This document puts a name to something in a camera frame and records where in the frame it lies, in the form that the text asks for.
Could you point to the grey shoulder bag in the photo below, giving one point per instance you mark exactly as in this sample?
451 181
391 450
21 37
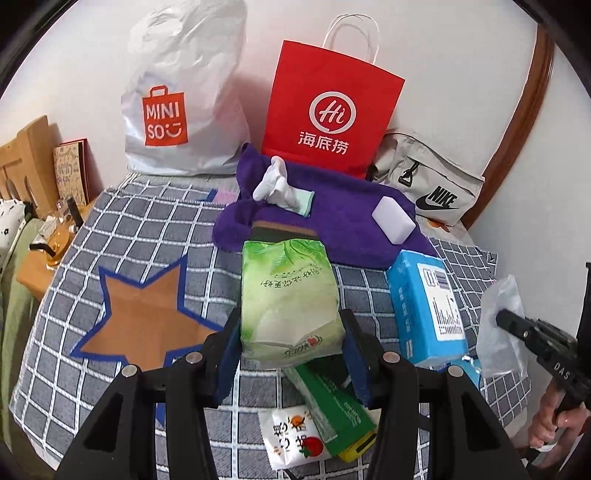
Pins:
438 177

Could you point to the green packet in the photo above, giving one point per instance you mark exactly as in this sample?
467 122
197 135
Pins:
330 404

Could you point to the white sock mint cuff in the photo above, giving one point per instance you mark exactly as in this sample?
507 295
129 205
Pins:
298 199

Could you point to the white plastic shopping bag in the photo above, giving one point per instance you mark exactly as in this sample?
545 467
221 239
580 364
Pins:
184 74

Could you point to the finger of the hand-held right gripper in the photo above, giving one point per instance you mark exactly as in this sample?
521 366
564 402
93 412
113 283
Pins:
515 325

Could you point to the person's right hand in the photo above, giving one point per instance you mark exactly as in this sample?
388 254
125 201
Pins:
545 417

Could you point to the wooden nightstand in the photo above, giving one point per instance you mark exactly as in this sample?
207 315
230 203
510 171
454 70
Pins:
39 277

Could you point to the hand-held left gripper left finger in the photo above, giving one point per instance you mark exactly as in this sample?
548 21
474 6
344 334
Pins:
228 364

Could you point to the dark green tin box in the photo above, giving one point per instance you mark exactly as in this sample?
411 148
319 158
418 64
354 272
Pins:
281 230

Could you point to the white eraser block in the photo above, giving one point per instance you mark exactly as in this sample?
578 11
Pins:
395 220

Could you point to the white fruit print snack packet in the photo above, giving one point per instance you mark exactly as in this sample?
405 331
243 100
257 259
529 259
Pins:
288 438

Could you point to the blue tissue pack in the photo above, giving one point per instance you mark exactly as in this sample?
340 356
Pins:
415 304

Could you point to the purple towel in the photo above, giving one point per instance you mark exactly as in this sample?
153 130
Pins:
341 212

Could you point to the illustrated book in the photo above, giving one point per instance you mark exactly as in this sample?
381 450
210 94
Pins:
71 173

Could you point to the red paper bag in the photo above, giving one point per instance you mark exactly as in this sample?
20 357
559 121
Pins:
332 74

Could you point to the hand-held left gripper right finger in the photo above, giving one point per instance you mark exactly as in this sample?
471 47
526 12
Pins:
360 369

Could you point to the white star print pillow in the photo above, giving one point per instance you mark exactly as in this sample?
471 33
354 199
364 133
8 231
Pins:
10 226

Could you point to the brown wooden door frame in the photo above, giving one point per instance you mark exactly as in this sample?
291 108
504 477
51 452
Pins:
531 115

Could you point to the wooden headboard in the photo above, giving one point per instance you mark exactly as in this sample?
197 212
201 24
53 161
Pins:
27 157

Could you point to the grey plaid star blanket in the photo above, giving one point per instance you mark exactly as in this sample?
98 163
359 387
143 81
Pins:
138 221

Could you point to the glass teapot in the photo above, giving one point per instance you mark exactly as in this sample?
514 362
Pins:
57 244

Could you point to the white sock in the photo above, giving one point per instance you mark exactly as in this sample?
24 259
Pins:
270 177

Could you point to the clear plastic bag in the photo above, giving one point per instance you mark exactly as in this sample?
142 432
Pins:
501 350

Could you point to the green bed sheet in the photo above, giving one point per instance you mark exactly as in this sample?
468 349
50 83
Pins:
16 323

